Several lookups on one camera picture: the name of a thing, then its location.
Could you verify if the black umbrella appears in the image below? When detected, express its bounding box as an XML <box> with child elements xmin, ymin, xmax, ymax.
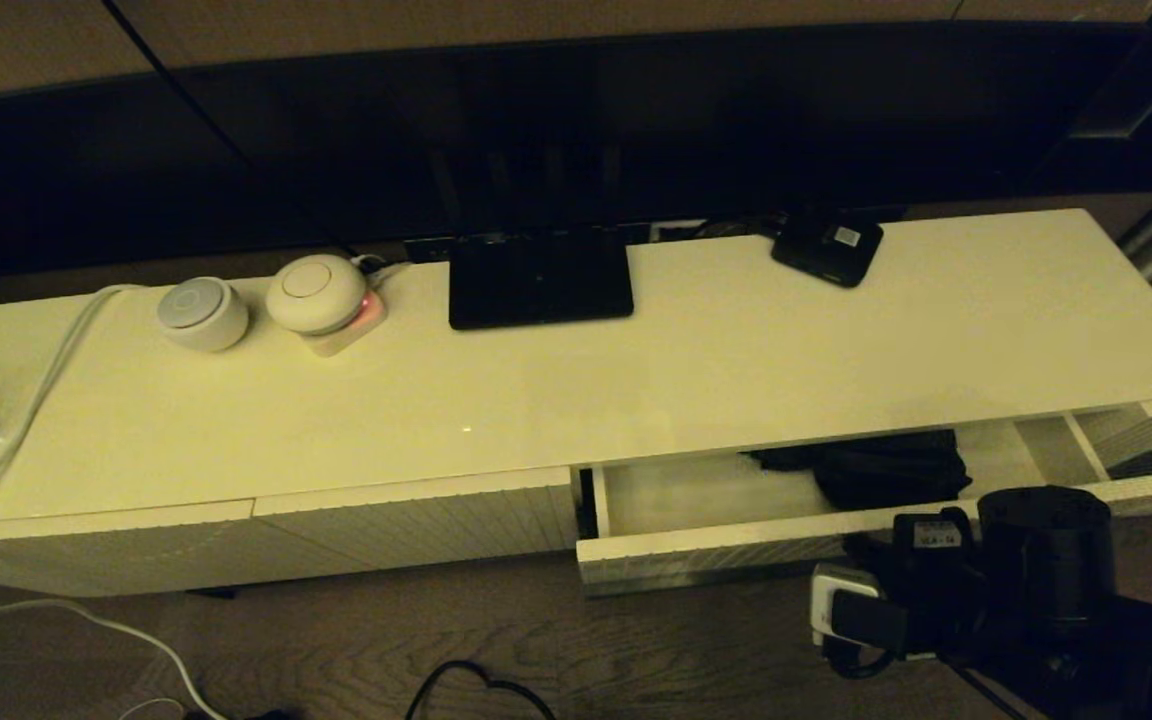
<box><xmin>744</xmin><ymin>430</ymin><xmax>972</xmax><ymax>511</ymax></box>

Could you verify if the white speaker with grey top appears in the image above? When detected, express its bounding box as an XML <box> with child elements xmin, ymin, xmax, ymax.
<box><xmin>156</xmin><ymin>277</ymin><xmax>250</xmax><ymax>353</ymax></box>

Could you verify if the black set-top box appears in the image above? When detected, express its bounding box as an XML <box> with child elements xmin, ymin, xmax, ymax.
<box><xmin>771</xmin><ymin>212</ymin><xmax>885</xmax><ymax>289</ymax></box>

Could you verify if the black floor cable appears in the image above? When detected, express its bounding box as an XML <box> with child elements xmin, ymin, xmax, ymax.
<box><xmin>406</xmin><ymin>660</ymin><xmax>557</xmax><ymax>720</ymax></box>

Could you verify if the white pull-out drawer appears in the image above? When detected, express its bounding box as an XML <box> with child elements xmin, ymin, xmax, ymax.
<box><xmin>576</xmin><ymin>415</ymin><xmax>1152</xmax><ymax>598</ymax></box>

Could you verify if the black television base plate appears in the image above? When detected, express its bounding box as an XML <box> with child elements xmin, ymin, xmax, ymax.
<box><xmin>449</xmin><ymin>228</ymin><xmax>635</xmax><ymax>332</ymax></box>

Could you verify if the white power strip red light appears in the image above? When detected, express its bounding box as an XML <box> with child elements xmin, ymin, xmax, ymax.
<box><xmin>301</xmin><ymin>290</ymin><xmax>389</xmax><ymax>358</ymax></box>

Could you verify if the white dome-shaped device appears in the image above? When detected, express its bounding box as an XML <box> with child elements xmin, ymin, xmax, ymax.
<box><xmin>265</xmin><ymin>254</ymin><xmax>369</xmax><ymax>337</ymax></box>

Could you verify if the black flat television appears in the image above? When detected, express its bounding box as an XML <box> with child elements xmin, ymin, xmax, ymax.
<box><xmin>0</xmin><ymin>25</ymin><xmax>1152</xmax><ymax>281</ymax></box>

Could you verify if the white power cable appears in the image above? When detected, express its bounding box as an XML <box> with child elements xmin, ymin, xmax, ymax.
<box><xmin>0</xmin><ymin>284</ymin><xmax>227</xmax><ymax>720</ymax></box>

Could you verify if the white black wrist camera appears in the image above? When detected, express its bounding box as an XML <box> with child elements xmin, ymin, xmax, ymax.
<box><xmin>811</xmin><ymin>563</ymin><xmax>909</xmax><ymax>651</ymax></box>

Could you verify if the thin black wall cable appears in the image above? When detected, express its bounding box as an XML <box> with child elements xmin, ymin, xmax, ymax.
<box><xmin>104</xmin><ymin>0</ymin><xmax>359</xmax><ymax>253</ymax></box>

